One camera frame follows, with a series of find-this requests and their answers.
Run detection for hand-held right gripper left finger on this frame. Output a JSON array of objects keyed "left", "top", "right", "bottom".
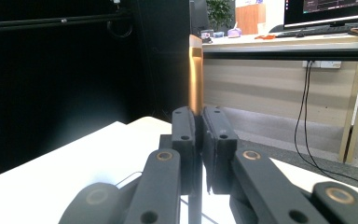
[{"left": 171, "top": 105, "right": 198, "bottom": 196}]

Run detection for black cable loop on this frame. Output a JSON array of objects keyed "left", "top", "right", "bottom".
[{"left": 106, "top": 19, "right": 134, "bottom": 39}]

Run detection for small dark container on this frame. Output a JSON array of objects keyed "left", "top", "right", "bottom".
[{"left": 200, "top": 28, "right": 215, "bottom": 44}]

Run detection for computer monitor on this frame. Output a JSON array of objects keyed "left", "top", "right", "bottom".
[{"left": 282, "top": 0, "right": 358, "bottom": 30}]

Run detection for purple tissue box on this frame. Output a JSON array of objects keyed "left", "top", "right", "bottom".
[{"left": 227, "top": 21, "right": 243, "bottom": 39}]

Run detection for dark curtain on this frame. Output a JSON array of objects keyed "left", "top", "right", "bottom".
[{"left": 0, "top": 0, "right": 191, "bottom": 182}]

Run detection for black frame bar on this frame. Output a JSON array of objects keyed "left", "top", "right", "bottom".
[
  {"left": 0, "top": 11, "right": 135, "bottom": 35},
  {"left": 202, "top": 49, "right": 358, "bottom": 63}
]

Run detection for beige desk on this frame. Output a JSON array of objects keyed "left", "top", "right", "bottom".
[{"left": 199, "top": 30, "right": 358, "bottom": 166}]

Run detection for black wall cable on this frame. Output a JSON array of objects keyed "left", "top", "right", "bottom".
[
  {"left": 301, "top": 61, "right": 358, "bottom": 188},
  {"left": 293, "top": 61, "right": 358, "bottom": 190}
]

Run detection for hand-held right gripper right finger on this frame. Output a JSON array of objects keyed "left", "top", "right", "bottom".
[{"left": 200, "top": 105, "right": 240, "bottom": 195}]

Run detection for black keyboard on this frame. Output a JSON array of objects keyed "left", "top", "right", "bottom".
[{"left": 274, "top": 23, "right": 358, "bottom": 39}]

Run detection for white table cover board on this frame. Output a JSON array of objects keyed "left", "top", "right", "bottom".
[{"left": 0, "top": 116, "right": 358, "bottom": 224}]

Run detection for black pencil with orange end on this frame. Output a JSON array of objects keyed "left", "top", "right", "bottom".
[{"left": 187, "top": 34, "right": 205, "bottom": 224}]

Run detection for wooden cabinet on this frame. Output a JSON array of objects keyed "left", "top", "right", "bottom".
[{"left": 235, "top": 2, "right": 267, "bottom": 36}]

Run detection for green potted plant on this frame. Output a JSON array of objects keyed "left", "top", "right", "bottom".
[{"left": 205, "top": 0, "right": 237, "bottom": 31}]

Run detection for white wall outlet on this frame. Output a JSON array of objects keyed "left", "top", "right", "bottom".
[{"left": 301, "top": 60, "right": 343, "bottom": 70}]

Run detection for beige desk leg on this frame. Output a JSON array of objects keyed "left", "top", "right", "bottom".
[{"left": 337, "top": 61, "right": 358, "bottom": 165}]

